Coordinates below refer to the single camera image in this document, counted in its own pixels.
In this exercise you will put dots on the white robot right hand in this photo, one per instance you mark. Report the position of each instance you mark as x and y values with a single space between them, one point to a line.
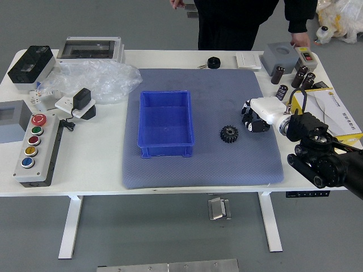
268 109

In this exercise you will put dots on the white terminal connector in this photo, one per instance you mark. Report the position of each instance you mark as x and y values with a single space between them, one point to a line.
37 95

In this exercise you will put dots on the black power adapter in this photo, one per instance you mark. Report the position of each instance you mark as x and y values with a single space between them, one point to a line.
81 97

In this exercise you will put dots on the grey block with round recess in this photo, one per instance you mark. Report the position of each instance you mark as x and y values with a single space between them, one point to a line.
276 58

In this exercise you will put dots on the small black module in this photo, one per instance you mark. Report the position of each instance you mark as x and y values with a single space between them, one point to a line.
321 85

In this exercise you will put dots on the clear plastic bag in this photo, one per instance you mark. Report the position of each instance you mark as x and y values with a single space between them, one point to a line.
107 76

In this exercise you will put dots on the person's left forearm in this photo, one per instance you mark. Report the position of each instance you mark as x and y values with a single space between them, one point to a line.
302 17

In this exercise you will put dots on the big black gear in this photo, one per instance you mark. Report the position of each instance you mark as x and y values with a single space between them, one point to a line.
225 136

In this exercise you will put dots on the blue plastic box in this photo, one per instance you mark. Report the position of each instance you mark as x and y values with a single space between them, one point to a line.
166 127

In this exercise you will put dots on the clear-lid distribution box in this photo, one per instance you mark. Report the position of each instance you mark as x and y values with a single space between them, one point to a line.
88 48

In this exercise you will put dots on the person's left hand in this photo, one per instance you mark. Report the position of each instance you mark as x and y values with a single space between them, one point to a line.
300 39

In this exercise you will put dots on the black table control panel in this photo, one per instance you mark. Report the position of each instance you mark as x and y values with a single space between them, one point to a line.
307 194

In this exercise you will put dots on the black-lid grey enclosure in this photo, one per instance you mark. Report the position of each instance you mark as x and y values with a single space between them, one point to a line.
28 65

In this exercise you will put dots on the person's torso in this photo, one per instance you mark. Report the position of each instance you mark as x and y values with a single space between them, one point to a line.
227 22

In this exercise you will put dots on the white power socket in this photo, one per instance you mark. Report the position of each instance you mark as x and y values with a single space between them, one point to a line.
63 103

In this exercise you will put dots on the metal bracket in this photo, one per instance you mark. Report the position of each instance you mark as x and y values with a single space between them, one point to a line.
215 209

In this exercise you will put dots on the black round knob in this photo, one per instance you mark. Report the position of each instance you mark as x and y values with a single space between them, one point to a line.
214 63

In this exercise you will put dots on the white yellow plastic bag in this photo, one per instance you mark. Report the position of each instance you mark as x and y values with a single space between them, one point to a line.
348 17

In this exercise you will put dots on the white wall switch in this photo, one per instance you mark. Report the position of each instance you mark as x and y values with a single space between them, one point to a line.
249 60

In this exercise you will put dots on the white table leg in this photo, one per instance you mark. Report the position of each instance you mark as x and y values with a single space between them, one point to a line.
71 226
270 224

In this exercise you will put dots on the yellow white cardboard box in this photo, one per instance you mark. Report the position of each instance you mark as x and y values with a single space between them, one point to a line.
326 105

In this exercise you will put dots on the grey red-black switch box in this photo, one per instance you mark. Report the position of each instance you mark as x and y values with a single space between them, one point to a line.
306 58

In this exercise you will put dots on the dark brown capacitor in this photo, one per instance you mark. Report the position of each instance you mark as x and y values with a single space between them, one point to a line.
277 75
299 76
307 82
282 93

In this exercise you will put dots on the grey five-button control box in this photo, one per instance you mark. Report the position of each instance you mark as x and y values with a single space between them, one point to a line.
42 147

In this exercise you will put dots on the grey-blue mat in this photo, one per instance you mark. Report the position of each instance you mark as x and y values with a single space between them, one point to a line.
227 164

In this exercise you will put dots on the grey metal plate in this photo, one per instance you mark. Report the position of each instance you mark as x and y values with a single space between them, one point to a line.
170 267

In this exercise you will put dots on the grey box with window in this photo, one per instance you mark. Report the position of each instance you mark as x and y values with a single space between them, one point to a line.
11 127

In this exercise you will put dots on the person's right hand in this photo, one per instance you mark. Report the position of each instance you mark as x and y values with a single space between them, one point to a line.
177 3

